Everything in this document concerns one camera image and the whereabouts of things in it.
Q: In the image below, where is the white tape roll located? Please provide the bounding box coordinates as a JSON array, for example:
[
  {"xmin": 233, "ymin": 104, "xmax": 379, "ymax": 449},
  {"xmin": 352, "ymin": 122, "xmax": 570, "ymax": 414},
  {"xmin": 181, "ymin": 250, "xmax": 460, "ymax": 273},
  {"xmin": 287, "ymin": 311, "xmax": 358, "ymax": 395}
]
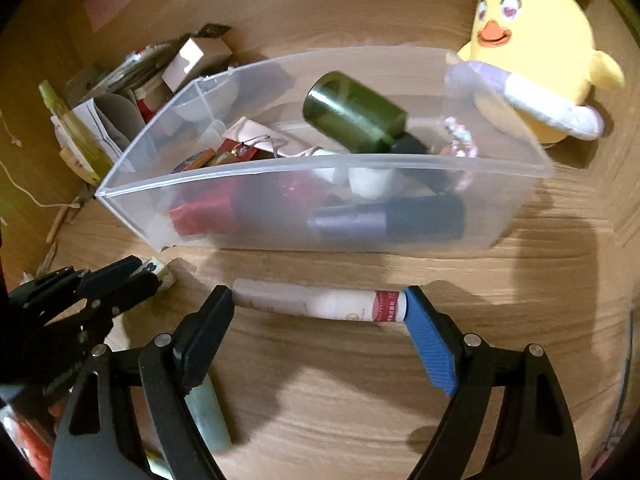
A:
[{"xmin": 348, "ymin": 167, "xmax": 396, "ymax": 200}]

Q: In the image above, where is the stack of papers and books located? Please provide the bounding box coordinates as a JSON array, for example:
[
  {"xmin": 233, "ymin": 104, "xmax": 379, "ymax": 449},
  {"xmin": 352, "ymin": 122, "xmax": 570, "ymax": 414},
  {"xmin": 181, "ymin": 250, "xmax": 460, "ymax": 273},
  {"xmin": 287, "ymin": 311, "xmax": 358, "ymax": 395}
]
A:
[{"xmin": 66, "ymin": 38, "xmax": 186, "ymax": 117}]

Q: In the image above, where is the teal white lotion bottle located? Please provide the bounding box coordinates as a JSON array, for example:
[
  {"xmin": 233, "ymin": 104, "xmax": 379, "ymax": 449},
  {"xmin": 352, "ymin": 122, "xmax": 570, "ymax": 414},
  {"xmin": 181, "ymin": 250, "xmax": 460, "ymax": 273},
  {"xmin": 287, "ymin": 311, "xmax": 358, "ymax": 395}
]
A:
[{"xmin": 186, "ymin": 375, "xmax": 232, "ymax": 454}]

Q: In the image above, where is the yellow green spray bottle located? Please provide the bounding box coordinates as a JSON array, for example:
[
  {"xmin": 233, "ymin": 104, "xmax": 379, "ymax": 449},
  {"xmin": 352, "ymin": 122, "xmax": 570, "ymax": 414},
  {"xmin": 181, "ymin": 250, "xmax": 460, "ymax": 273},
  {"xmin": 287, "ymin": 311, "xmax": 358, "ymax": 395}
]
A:
[{"xmin": 39, "ymin": 80, "xmax": 112, "ymax": 183}]

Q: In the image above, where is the yellow chick plush toy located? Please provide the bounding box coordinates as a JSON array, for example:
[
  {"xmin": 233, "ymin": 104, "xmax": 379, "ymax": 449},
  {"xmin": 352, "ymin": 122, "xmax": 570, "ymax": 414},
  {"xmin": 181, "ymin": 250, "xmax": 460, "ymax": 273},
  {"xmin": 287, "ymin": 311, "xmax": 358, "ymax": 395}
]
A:
[{"xmin": 458, "ymin": 0, "xmax": 625, "ymax": 146}]

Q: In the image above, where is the small white cardboard box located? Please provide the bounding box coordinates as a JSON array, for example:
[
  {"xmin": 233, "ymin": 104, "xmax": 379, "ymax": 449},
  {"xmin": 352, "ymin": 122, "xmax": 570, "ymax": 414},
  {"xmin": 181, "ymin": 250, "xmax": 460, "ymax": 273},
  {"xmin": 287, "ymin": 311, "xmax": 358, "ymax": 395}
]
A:
[{"xmin": 162, "ymin": 38, "xmax": 232, "ymax": 93}]

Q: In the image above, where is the beige cosmetic tube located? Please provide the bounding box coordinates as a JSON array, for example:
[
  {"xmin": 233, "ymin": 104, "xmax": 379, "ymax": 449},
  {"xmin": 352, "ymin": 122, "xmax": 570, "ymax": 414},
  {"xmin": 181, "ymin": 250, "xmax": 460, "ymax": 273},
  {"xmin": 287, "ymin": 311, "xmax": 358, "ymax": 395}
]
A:
[{"xmin": 60, "ymin": 146, "xmax": 100, "ymax": 186}]

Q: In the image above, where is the pink white cosmetic tube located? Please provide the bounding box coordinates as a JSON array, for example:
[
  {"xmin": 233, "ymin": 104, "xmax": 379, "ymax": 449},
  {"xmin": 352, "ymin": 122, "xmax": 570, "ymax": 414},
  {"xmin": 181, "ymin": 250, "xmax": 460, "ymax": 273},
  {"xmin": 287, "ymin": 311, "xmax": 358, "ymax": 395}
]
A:
[{"xmin": 231, "ymin": 278, "xmax": 408, "ymax": 323}]

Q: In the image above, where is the dark green glass bottle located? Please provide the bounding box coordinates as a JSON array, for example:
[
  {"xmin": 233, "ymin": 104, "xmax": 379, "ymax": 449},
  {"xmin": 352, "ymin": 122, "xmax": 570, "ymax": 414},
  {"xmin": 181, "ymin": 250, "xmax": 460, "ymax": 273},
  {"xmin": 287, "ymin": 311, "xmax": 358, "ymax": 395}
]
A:
[{"xmin": 301, "ymin": 70, "xmax": 452, "ymax": 196}]

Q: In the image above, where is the clear plastic storage bin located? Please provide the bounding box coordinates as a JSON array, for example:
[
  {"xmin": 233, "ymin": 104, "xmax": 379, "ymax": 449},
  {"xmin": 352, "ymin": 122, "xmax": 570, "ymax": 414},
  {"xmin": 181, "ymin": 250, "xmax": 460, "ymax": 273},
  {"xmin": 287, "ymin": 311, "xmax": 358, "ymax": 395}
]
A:
[{"xmin": 96, "ymin": 46, "xmax": 552, "ymax": 254}]

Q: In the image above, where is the red paper packet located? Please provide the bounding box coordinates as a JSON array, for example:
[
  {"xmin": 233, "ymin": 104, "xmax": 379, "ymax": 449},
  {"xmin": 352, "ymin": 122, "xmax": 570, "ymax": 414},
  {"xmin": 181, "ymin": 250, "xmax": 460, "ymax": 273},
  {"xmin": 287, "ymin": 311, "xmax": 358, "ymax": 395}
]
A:
[{"xmin": 167, "ymin": 170, "xmax": 330, "ymax": 238}]

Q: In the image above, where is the pale green stick tube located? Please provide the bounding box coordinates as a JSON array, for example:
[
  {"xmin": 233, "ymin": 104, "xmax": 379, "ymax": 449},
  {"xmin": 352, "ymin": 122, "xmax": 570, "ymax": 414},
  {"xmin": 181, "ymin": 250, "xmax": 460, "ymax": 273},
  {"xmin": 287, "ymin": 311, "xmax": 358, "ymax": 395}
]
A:
[{"xmin": 145, "ymin": 450, "xmax": 172, "ymax": 480}]

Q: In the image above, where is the mahjong tile block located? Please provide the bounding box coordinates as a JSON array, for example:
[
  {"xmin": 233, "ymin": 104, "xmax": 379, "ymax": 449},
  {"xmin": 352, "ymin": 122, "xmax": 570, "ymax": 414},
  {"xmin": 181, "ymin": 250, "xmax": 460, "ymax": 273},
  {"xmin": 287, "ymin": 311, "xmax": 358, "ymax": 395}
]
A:
[{"xmin": 132, "ymin": 257, "xmax": 176, "ymax": 292}]

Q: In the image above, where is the pink braided bracelet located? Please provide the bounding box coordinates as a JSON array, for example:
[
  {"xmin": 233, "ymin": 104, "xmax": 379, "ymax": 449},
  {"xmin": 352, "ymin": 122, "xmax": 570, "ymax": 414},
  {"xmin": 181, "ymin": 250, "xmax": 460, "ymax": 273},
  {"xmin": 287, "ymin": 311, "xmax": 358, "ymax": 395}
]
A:
[{"xmin": 441, "ymin": 115, "xmax": 478, "ymax": 194}]

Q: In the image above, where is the white charging cable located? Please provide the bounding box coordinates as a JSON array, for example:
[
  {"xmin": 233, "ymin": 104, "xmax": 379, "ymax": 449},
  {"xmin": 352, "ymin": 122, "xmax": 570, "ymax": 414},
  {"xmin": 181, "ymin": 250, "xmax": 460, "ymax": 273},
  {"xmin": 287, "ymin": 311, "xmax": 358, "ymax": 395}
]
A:
[{"xmin": 0, "ymin": 109, "xmax": 84, "ymax": 241}]

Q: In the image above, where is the white folded paper stack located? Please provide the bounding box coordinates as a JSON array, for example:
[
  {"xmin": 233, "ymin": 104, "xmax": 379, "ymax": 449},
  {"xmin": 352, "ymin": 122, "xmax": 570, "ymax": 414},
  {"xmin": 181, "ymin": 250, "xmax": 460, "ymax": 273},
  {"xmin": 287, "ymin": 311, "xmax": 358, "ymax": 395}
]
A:
[{"xmin": 49, "ymin": 94, "xmax": 145, "ymax": 167}]

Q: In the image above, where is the purple black cosmetic tube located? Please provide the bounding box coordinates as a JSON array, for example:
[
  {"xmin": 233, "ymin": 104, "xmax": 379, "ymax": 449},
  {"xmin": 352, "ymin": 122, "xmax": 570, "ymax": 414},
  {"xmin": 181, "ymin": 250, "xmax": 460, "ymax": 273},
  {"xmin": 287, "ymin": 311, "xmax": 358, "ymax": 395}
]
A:
[{"xmin": 307, "ymin": 195, "xmax": 466, "ymax": 246}]

